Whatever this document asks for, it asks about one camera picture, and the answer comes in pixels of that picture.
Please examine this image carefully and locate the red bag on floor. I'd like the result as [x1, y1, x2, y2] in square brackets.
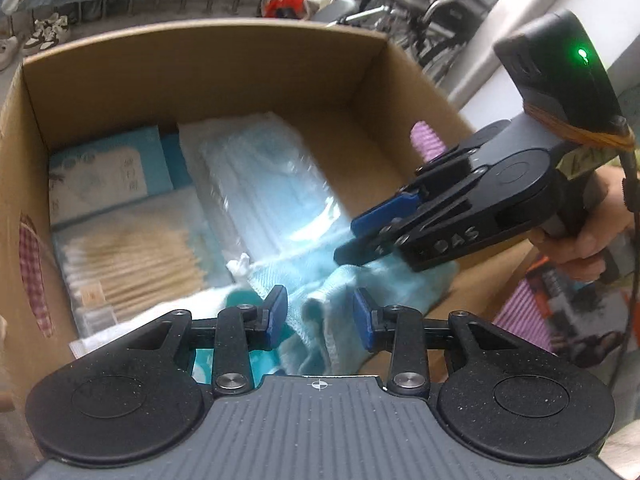
[260, 0, 309, 20]

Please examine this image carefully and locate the cotton swab plastic pack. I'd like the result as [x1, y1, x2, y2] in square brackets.
[53, 186, 233, 338]

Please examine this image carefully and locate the wheelchair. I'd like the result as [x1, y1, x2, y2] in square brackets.
[305, 0, 498, 84]

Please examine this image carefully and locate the blue wet wipes pack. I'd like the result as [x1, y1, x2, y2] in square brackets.
[70, 286, 288, 386]

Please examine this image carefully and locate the purple checkered tablecloth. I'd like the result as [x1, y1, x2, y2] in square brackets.
[18, 122, 550, 350]

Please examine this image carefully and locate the black tracking camera module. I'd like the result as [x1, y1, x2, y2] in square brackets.
[494, 10, 623, 136]

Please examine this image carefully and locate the white shoe pair left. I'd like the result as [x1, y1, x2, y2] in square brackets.
[0, 36, 20, 72]

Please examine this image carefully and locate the person right hand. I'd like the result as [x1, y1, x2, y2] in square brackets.
[528, 166, 634, 282]

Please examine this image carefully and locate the blue rectangular carton box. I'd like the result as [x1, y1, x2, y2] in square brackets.
[49, 126, 192, 228]

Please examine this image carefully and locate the teal towel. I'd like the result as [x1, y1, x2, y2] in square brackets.
[228, 233, 459, 382]

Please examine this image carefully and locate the blue face mask pack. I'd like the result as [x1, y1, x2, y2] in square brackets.
[178, 113, 349, 271]

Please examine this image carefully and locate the white brown sneaker pair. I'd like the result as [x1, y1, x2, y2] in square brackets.
[22, 13, 70, 55]

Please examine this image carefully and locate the brown cardboard box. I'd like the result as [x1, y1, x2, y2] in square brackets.
[0, 17, 542, 411]

